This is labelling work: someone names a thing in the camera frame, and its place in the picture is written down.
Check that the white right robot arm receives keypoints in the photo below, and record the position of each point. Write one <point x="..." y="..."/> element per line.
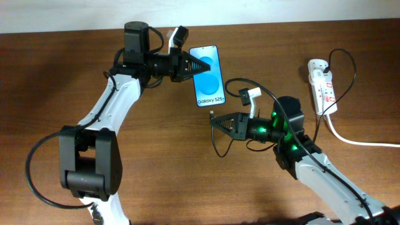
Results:
<point x="297" y="154"/>

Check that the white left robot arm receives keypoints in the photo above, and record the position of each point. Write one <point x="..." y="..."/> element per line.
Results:
<point x="90" y="161"/>

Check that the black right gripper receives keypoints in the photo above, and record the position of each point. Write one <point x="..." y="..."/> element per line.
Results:
<point x="241" y="124"/>

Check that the white power strip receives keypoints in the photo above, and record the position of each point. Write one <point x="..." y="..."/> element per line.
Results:
<point x="323" y="94"/>

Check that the blue Galaxy smartphone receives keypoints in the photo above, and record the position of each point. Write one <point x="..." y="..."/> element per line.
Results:
<point x="208" y="86"/>

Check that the white USB charger adapter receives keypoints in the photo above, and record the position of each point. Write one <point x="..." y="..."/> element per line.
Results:
<point x="318" y="77"/>

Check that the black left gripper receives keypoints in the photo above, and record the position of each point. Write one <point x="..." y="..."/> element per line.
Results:
<point x="181" y="72"/>

